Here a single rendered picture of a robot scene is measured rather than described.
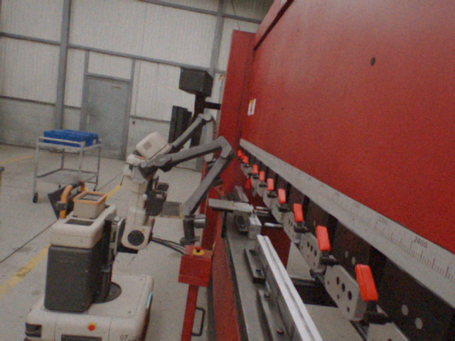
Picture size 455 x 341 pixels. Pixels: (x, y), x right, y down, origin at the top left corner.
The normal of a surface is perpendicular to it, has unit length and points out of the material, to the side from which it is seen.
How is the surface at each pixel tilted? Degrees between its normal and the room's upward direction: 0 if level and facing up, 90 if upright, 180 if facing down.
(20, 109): 90
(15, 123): 90
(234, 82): 90
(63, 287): 90
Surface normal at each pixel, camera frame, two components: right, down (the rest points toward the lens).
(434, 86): -0.99, -0.14
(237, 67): 0.06, 0.15
